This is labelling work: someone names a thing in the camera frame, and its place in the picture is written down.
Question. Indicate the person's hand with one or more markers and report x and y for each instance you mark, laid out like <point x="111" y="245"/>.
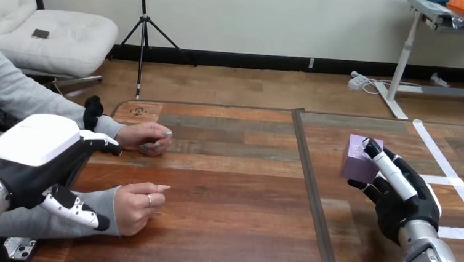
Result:
<point x="144" y="134"/>
<point x="134" y="209"/>

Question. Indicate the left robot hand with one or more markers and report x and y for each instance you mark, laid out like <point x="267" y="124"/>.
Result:
<point x="31" y="140"/>

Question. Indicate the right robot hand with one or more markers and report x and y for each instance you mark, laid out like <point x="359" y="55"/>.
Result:
<point x="405" y="199"/>

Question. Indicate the purple block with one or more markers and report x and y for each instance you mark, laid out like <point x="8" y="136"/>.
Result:
<point x="354" y="163"/>

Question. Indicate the person's forearm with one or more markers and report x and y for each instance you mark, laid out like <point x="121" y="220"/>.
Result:
<point x="54" y="105"/>
<point x="47" y="225"/>

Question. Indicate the black tripod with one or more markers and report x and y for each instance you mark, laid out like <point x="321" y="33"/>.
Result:
<point x="143" y="30"/>

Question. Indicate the dark phone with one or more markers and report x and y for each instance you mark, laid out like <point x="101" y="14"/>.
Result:
<point x="40" y="33"/>

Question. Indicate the white cushioned chair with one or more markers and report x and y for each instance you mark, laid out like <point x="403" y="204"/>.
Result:
<point x="67" y="37"/>

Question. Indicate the white power strip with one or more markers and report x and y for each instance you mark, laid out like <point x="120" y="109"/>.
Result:
<point x="358" y="81"/>

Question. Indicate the white desk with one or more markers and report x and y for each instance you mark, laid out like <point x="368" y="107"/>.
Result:
<point x="404" y="56"/>

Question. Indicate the silver metal bracket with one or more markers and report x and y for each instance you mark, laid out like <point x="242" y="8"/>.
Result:
<point x="19" y="249"/>

